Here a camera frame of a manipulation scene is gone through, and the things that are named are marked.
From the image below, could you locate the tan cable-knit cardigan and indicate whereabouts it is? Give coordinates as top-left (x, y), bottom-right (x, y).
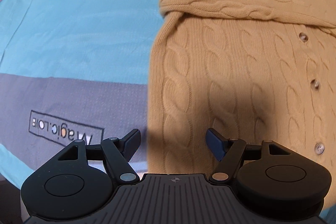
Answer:
top-left (145, 0), bottom-right (336, 180)

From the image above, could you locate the blue grey printed bedsheet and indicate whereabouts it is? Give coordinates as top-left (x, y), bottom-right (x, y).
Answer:
top-left (1, 0), bottom-right (335, 223)

